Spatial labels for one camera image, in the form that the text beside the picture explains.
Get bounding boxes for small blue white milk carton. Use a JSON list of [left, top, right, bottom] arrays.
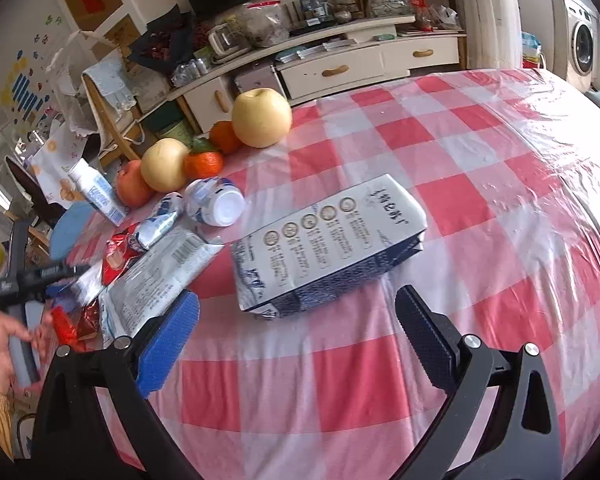
[[67, 157, 128, 227]]

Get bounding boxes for black wrapped bouquet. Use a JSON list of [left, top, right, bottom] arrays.
[[127, 10, 201, 68]]

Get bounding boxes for crushed blue white milk pouch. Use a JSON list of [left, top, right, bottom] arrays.
[[132, 192, 186, 253]]

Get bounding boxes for red white checked tablecloth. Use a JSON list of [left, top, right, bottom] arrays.
[[55, 67, 600, 480]]

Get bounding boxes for blue cushioned stool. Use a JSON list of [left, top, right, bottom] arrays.
[[49, 202, 96, 261]]

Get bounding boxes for pale green waste bin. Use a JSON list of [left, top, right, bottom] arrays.
[[165, 119, 198, 148]]

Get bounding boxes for flattened white blue milk box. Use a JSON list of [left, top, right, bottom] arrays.
[[230, 174, 427, 320]]

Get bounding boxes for dark wooden chair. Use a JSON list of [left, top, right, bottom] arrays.
[[5, 155, 63, 226]]

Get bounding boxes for clear bag of goods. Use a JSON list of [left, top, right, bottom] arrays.
[[240, 2, 291, 48]]

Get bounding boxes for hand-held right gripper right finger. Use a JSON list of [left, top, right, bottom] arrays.
[[394, 284, 563, 480]]

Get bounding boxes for white tv cabinet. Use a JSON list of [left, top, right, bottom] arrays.
[[167, 15, 468, 133]]

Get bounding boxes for large white packaging bag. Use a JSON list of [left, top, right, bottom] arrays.
[[97, 225, 226, 348]]

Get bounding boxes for white washing machine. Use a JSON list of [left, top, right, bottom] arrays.
[[562, 0, 600, 92]]

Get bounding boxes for white cardboard box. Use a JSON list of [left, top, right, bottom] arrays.
[[130, 67, 173, 111]]

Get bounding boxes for white lace chair cover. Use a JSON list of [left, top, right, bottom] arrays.
[[82, 55, 137, 117]]

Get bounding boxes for small yellow pear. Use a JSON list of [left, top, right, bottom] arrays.
[[140, 137, 191, 193]]

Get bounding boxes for orange mandarin with leaf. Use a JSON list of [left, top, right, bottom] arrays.
[[182, 139, 225, 181]]

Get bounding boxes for white kitchen appliance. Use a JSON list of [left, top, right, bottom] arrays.
[[207, 25, 253, 61]]

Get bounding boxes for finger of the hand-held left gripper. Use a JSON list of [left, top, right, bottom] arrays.
[[45, 283, 80, 300], [44, 264, 91, 283]]

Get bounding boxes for large yellow pear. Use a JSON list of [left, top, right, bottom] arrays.
[[231, 87, 293, 149]]

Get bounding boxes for pink storage box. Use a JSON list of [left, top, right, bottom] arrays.
[[235, 65, 286, 98]]

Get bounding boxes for bright red plastic wrapper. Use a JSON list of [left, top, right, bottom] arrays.
[[50, 307, 79, 347]]

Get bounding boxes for blue paper wall stickers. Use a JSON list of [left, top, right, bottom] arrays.
[[0, 57, 48, 116]]

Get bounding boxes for dark green box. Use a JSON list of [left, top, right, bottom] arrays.
[[145, 105, 186, 131]]

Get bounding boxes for red snack wrapper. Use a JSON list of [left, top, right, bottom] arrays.
[[101, 225, 143, 286]]

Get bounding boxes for white yogurt bottle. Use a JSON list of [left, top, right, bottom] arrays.
[[184, 176, 247, 228]]

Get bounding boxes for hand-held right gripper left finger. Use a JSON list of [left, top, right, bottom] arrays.
[[30, 291, 201, 480]]

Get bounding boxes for glass jars set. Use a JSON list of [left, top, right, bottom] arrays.
[[172, 60, 213, 86]]

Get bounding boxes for red apple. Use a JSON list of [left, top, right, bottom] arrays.
[[116, 159, 156, 209]]

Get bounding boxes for white orange print table cloth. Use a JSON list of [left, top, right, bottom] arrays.
[[30, 120, 88, 211]]

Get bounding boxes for dark red snack packet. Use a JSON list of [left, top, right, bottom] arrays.
[[75, 302, 102, 342]]

